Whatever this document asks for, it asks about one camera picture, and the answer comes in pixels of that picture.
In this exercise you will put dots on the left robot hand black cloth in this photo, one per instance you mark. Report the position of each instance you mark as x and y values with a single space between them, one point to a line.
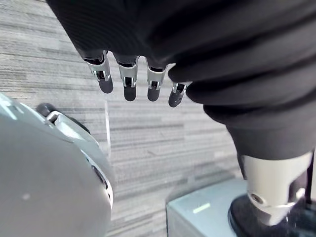
197 37

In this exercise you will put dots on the grey washing machine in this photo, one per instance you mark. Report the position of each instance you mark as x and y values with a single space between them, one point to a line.
197 212

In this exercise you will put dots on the silver robot leg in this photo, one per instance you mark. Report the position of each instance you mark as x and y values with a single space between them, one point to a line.
44 172

